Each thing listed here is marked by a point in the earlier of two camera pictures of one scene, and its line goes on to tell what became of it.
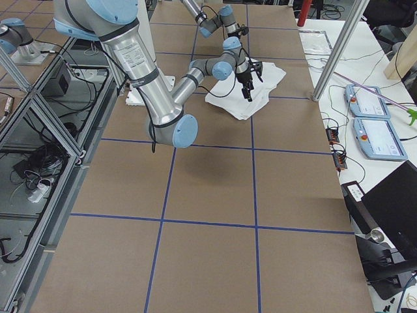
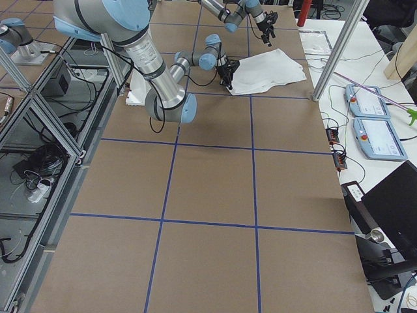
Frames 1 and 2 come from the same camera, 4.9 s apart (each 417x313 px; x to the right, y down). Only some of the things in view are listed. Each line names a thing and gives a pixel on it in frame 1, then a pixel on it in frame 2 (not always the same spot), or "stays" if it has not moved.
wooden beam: [404, 59] stays
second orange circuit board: [339, 162] stays
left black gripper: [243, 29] → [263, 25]
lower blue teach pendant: [378, 140] stays
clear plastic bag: [315, 42] stays
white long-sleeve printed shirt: [226, 94] → [264, 70]
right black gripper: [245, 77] → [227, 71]
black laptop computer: [389, 209] stays
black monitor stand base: [379, 267] stays
